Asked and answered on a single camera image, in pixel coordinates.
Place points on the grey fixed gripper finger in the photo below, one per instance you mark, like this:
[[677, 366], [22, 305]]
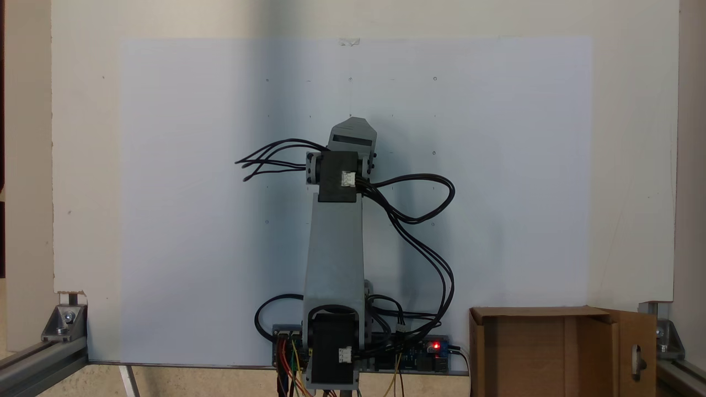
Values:
[[353, 128]]

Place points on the clear tape piece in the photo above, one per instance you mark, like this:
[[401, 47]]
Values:
[[348, 41]]

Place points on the blue circuit board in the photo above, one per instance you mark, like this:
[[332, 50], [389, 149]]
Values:
[[419, 353]]

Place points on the brown cardboard box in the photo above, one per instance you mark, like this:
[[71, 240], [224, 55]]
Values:
[[524, 358]]

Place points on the metal corner bracket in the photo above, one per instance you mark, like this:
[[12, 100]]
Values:
[[66, 322], [670, 336]]

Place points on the aluminium frame post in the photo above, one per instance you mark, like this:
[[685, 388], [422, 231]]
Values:
[[38, 364], [684, 380]]

